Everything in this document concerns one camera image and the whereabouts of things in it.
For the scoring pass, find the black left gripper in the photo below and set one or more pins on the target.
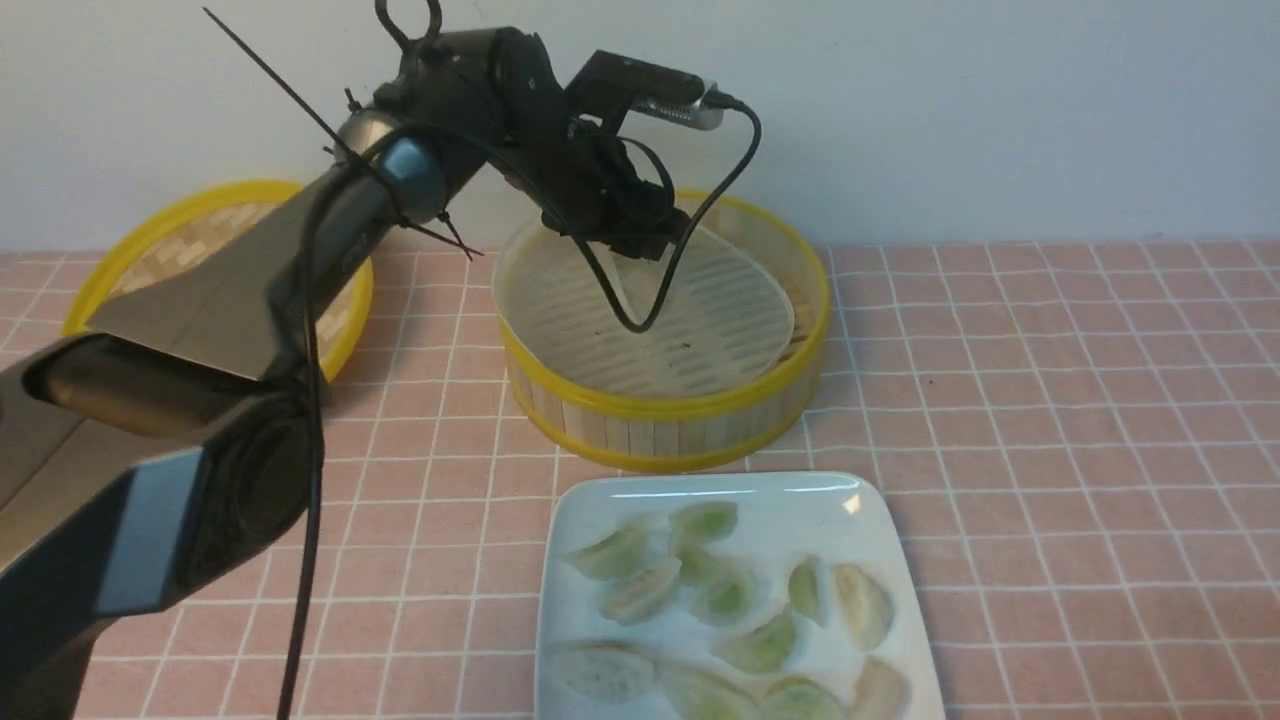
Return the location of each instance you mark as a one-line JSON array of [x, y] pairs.
[[579, 175]]

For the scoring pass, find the pale dumpling plate bottom edge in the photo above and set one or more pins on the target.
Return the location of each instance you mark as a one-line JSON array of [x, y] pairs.
[[881, 692]]

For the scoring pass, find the green dumpling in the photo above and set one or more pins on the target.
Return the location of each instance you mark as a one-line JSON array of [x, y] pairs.
[[704, 522]]

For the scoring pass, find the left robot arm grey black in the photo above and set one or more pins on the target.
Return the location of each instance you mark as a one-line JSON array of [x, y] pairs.
[[175, 438]]

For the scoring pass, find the green dumpling plate top left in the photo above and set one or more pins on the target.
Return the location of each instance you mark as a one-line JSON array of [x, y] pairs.
[[615, 557]]

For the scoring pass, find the green dumpling plate upper centre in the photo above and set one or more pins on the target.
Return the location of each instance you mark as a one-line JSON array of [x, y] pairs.
[[699, 567]]

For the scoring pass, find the white square plate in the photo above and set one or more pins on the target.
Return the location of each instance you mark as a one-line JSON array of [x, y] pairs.
[[783, 517]]

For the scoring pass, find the pale dumpling plate middle left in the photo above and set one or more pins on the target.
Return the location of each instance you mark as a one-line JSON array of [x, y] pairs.
[[644, 595]]

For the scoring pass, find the small green dumpling plate right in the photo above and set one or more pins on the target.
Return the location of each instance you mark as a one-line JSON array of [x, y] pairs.
[[803, 590]]

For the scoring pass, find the green dumpling plate lower centre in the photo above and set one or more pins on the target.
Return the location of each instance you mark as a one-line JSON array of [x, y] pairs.
[[764, 650]]

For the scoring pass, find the pale dumpling plate far right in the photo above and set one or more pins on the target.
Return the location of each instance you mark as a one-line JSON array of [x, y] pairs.
[[866, 606]]

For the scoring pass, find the pale dumpling plate bottom left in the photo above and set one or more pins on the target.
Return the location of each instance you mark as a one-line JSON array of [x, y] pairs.
[[609, 673]]

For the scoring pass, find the green dumpling plate bottom centre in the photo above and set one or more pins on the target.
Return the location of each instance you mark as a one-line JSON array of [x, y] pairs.
[[694, 694]]

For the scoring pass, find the green dumpling plate bottom right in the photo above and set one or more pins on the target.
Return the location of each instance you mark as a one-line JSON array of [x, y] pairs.
[[798, 697]]

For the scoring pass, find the white silicone steamer liner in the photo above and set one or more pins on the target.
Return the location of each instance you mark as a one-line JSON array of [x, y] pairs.
[[726, 319]]

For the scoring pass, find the yellow rimmed bamboo steamer basket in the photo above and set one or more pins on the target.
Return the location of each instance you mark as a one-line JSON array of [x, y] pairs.
[[691, 433]]

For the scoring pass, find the yellow rimmed bamboo steamer lid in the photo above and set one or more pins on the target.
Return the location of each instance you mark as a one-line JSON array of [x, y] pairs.
[[188, 232]]

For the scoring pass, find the black silver camera left wrist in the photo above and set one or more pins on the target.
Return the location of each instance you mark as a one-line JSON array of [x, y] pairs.
[[609, 86]]

